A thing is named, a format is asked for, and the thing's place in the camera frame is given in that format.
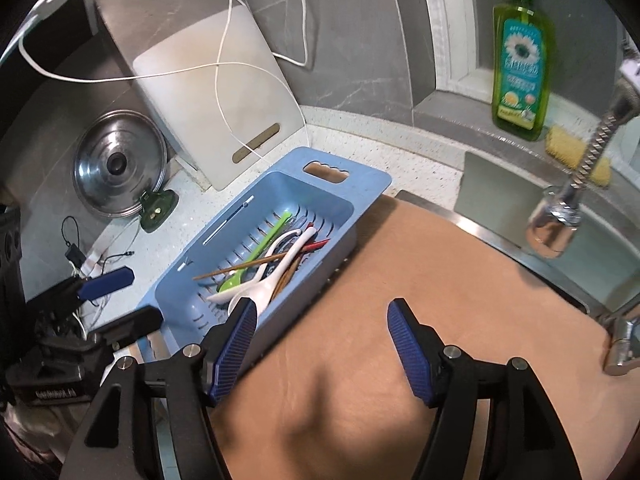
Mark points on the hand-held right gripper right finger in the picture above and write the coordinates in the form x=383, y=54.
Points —
x=407, y=347

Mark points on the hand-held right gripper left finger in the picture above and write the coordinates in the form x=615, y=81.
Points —
x=237, y=345

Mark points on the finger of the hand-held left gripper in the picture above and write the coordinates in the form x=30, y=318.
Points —
x=107, y=282
x=140, y=321

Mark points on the plain white ceramic spoon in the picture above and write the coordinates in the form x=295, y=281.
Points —
x=222, y=296

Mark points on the white ceramic spoon blue mark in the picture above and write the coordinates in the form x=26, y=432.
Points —
x=260, y=290

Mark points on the green plastic spoon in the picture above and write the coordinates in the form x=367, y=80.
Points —
x=232, y=284

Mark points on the blue plastic drainer basket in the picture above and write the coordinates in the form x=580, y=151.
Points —
x=340, y=190

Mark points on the brown wooden board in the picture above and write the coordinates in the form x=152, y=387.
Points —
x=400, y=270

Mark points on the green lid holder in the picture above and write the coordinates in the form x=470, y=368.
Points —
x=157, y=210

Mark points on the black appliance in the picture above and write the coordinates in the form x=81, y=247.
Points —
x=10, y=255

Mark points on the steel pot lid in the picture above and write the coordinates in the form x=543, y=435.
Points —
x=100, y=180

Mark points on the stainless steel sink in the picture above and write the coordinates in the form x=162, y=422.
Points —
x=500, y=241

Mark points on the white plastic cutting board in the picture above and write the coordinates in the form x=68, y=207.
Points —
x=180, y=125

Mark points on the translucent splash guard panel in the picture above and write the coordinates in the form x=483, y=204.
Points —
x=495, y=185

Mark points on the flexible chrome faucet sprayer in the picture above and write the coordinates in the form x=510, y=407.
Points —
x=550, y=230

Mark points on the chrome kitchen faucet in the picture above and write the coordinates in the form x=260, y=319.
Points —
x=622, y=345

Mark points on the yellow sponge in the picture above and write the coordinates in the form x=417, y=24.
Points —
x=565, y=152

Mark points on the green dish soap bottle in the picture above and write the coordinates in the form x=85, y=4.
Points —
x=522, y=85

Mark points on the white window frame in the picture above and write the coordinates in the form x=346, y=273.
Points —
x=450, y=35

